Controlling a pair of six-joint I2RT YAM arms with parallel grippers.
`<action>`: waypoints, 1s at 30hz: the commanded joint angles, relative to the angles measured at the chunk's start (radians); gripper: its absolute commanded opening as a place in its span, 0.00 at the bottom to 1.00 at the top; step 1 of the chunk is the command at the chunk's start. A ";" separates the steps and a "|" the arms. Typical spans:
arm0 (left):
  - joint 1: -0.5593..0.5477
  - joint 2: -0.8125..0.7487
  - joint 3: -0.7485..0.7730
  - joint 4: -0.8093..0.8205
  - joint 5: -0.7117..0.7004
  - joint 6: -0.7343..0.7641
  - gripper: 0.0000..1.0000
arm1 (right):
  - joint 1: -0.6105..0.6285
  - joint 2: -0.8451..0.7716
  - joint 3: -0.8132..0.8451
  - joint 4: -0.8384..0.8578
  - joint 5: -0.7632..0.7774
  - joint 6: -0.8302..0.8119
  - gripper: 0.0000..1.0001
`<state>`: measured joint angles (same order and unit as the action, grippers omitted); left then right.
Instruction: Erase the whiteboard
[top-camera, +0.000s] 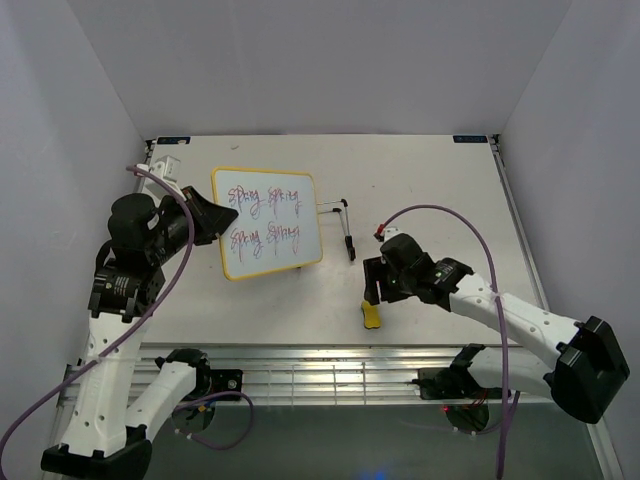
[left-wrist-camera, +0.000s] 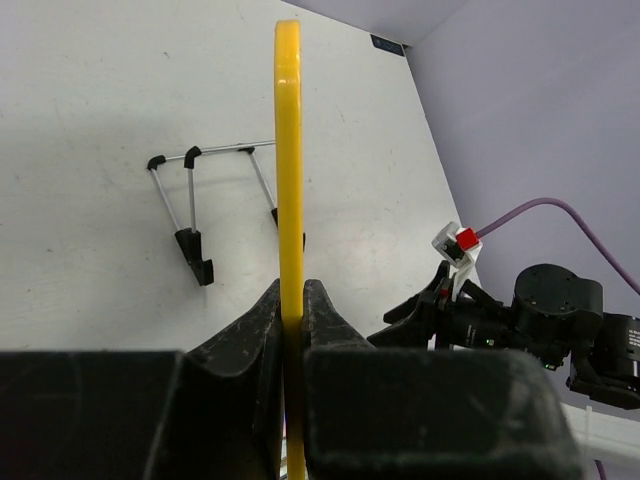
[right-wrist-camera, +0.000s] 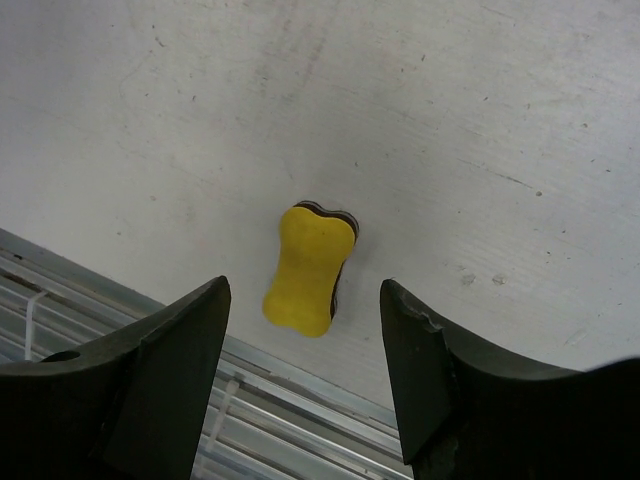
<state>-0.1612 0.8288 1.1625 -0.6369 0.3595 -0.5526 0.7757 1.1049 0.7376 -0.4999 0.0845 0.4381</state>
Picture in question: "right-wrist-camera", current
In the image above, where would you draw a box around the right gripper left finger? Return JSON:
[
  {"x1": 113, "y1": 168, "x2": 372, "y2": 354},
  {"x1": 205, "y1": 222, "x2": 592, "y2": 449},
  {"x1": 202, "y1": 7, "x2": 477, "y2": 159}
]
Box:
[{"x1": 1, "y1": 276, "x2": 231, "y2": 479}]

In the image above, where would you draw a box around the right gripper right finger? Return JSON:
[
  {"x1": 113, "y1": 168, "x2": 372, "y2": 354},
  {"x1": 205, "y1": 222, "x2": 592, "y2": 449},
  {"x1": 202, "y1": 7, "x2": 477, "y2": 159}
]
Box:
[{"x1": 380, "y1": 279, "x2": 639, "y2": 479}]

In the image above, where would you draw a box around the yellow bone-shaped eraser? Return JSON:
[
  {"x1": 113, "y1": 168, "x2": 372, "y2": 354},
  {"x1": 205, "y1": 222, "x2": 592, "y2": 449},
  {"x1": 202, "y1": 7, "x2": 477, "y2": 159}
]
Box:
[{"x1": 262, "y1": 200, "x2": 359, "y2": 338}]

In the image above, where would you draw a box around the aluminium rail frame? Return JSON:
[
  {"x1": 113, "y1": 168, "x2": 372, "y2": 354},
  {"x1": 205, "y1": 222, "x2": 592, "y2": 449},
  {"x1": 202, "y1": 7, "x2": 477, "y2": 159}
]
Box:
[{"x1": 1, "y1": 232, "x2": 412, "y2": 479}]

